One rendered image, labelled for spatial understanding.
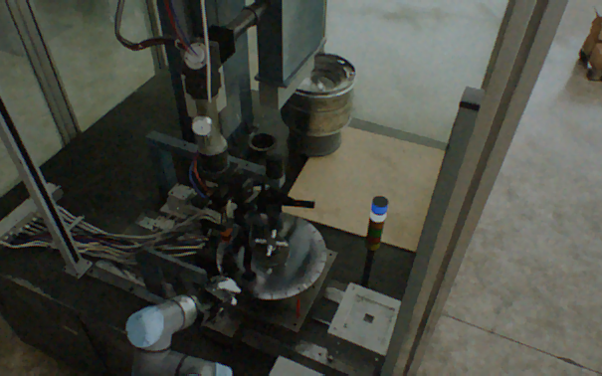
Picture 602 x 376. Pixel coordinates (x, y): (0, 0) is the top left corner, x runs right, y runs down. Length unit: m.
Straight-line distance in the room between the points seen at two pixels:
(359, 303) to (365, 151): 0.87
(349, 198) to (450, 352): 0.95
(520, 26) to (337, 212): 1.43
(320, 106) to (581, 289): 1.74
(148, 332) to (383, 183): 1.21
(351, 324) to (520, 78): 1.01
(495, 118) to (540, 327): 2.20
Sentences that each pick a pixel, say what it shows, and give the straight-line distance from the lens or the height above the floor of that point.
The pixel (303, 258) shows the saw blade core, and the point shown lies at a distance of 1.49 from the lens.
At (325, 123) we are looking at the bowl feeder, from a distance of 1.96.
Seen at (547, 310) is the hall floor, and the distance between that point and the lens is 2.82.
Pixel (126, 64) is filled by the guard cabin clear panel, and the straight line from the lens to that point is 2.63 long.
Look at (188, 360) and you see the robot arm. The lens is 1.17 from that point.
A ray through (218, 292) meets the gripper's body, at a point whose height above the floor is 1.08.
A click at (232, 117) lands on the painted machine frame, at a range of 1.47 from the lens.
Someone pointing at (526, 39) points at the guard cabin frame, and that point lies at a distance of 0.55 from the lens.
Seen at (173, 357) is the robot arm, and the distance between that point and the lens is 1.18.
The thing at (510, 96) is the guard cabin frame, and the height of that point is 1.84.
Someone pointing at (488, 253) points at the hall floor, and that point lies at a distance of 2.92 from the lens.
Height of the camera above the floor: 2.14
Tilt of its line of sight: 45 degrees down
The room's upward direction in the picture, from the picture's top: 2 degrees clockwise
